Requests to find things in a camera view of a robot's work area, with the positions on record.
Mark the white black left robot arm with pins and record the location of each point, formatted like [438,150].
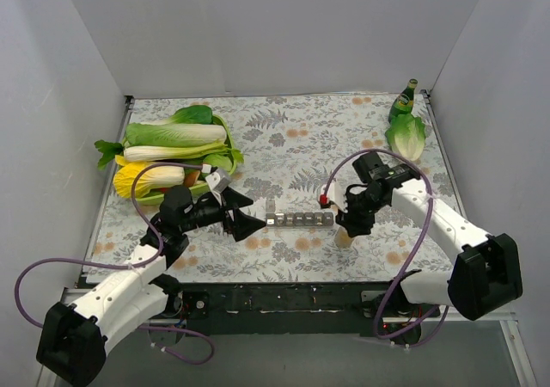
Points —
[116,288]

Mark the toy white celery stalk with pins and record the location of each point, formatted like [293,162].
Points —
[145,153]

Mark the toy brown mushroom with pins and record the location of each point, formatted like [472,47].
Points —
[194,178]

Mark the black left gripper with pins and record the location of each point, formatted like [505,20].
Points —
[229,214]

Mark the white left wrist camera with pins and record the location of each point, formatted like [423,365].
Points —
[217,180]

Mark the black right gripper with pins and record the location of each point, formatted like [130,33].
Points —
[357,214]

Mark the clear weekly pill organizer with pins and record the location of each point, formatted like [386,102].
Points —
[279,219]

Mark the toy lettuce head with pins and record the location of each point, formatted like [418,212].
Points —
[406,136]

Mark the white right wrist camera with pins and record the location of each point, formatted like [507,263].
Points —
[333,195]

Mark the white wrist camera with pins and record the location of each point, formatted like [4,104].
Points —
[217,180]
[333,195]

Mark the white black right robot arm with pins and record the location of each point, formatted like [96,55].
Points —
[486,273]

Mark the clear pill bottle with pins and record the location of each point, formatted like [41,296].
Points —
[342,240]

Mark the green plastic tray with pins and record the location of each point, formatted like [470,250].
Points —
[153,198]

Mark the green glass bottle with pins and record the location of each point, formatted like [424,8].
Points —
[403,103]

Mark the floral table mat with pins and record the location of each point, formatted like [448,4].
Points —
[290,147]

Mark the toy green napa cabbage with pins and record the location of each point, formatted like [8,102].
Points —
[173,135]

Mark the toy round green cabbage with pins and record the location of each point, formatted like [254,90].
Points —
[220,161]

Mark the toy bok choy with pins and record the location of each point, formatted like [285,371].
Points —
[194,114]

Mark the toy red pepper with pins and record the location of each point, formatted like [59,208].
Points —
[163,190]

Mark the toy yellow napa cabbage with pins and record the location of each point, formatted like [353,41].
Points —
[156,178]

